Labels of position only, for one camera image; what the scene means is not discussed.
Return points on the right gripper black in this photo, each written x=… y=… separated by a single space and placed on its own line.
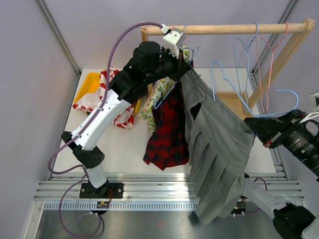
x=270 y=130

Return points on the wooden clothes rack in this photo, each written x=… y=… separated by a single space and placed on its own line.
x=299 y=31

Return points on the yellow plastic tray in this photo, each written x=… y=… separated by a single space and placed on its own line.
x=92 y=90

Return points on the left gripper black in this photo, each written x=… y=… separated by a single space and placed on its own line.
x=179 y=65

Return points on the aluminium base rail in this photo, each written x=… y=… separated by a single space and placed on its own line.
x=146 y=187

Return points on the red plaid skirt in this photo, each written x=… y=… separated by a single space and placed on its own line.
x=167 y=146

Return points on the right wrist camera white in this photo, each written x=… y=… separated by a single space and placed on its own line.
x=314 y=101

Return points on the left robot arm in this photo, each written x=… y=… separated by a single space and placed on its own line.
x=150 y=62

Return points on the grey pleated skirt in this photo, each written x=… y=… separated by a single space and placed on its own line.
x=219 y=144

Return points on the blue wire hanger floral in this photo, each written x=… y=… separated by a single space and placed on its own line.
x=246 y=49

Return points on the lemon print skirt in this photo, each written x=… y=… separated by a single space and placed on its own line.
x=162 y=85

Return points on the blue wire hanger plaid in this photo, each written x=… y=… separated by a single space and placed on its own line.
x=188 y=53

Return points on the blue wire hanger grey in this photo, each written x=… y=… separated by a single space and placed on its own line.
x=238 y=101

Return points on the red floral white skirt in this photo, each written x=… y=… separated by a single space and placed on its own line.
x=126 y=124

